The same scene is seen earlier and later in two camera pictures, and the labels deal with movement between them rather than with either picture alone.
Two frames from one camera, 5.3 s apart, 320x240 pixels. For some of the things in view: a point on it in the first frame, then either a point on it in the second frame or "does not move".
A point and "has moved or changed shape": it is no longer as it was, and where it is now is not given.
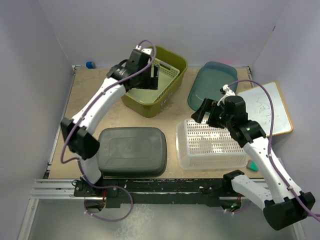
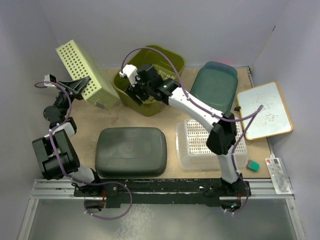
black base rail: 125,193 does not move
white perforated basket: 201,146 does not move
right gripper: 206,106 -> 133,91
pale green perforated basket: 167,74 -> 79,61
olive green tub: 147,110 has moved or changed shape
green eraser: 252,165 does not move
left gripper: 152,80 -> 77,87
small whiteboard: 258,105 does not move
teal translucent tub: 209,78 does not move
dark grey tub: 132,152 does not move
